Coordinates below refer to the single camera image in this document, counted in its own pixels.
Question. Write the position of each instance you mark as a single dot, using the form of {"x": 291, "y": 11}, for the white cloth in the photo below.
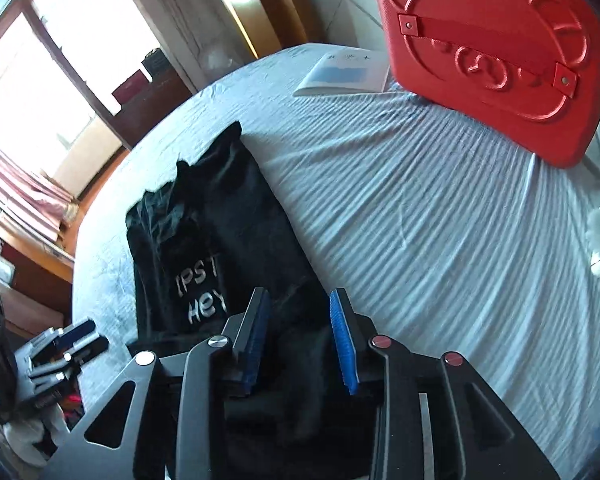
{"x": 29, "y": 435}

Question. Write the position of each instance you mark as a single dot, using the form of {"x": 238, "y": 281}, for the dark wooden cabinet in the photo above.
{"x": 154, "y": 105}

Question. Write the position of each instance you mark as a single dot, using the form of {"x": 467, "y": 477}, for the wooden headboard panel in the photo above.
{"x": 270, "y": 5}

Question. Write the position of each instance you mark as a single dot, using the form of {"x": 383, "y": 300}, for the red bear suitcase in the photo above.
{"x": 480, "y": 35}

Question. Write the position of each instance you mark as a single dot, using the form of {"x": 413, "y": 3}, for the window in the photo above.
{"x": 79, "y": 35}

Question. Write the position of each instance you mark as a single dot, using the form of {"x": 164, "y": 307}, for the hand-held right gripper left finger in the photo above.
{"x": 252, "y": 355}

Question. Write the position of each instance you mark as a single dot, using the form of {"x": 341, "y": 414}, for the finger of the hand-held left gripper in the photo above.
{"x": 89, "y": 349}
{"x": 79, "y": 331}

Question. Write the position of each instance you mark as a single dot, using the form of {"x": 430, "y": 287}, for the white plastic bag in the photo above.
{"x": 219, "y": 55}

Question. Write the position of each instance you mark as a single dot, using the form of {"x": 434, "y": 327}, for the white booklet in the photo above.
{"x": 340, "y": 75}

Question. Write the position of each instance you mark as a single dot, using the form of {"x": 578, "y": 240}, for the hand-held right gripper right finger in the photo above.
{"x": 342, "y": 340}

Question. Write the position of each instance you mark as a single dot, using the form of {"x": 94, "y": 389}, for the pink striped cloth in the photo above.
{"x": 19, "y": 190}

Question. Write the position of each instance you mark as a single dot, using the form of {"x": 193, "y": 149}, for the red box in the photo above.
{"x": 129, "y": 87}

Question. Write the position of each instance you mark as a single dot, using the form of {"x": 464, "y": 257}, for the white padded headboard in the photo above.
{"x": 345, "y": 0}

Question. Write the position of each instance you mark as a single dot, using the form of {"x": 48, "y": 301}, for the black t-shirt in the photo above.
{"x": 240, "y": 220}

